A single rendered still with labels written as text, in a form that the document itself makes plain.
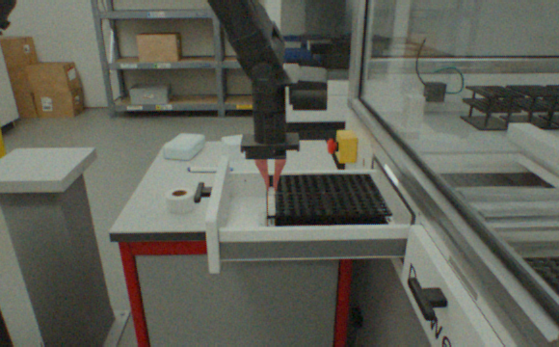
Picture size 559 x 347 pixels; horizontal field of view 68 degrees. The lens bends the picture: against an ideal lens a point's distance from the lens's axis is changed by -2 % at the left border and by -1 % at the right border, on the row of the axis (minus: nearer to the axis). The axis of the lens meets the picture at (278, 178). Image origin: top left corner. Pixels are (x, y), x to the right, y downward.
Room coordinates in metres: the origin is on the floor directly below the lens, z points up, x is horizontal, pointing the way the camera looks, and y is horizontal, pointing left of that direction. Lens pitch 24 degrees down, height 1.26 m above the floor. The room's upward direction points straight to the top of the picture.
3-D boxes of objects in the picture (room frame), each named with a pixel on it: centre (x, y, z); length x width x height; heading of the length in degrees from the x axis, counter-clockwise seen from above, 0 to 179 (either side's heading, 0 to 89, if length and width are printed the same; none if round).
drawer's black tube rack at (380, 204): (0.73, -0.09, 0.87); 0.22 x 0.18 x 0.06; 92
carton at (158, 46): (4.62, 1.27, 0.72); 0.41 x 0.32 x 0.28; 92
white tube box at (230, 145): (1.31, 0.12, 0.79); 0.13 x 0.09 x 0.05; 112
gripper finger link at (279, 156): (0.70, 0.02, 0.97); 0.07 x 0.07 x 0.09; 0
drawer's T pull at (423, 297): (0.42, -0.19, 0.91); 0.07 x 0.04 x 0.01; 2
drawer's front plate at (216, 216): (0.72, 0.11, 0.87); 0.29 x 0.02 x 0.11; 2
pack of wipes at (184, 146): (1.32, 0.32, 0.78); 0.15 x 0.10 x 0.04; 169
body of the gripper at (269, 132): (0.70, 0.02, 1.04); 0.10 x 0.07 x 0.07; 90
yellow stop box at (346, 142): (1.06, -0.18, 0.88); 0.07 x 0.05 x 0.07; 2
